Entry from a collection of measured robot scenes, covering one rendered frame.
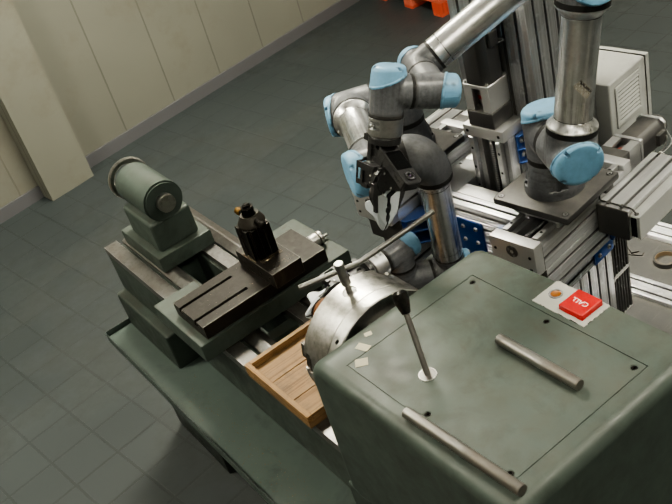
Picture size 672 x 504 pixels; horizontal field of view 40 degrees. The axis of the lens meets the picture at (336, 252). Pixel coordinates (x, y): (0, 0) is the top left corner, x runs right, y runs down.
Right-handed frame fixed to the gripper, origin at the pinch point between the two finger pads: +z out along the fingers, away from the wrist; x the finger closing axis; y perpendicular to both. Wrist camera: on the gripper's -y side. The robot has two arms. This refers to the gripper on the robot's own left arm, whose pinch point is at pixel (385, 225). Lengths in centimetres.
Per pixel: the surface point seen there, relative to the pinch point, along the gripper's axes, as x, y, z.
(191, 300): 14, 68, 44
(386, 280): 0.9, -2.3, 12.3
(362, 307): 11.0, -6.9, 14.4
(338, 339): 16.9, -6.5, 20.7
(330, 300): 13.1, 2.0, 15.9
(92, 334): -15, 228, 137
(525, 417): 14, -57, 13
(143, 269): 8, 113, 53
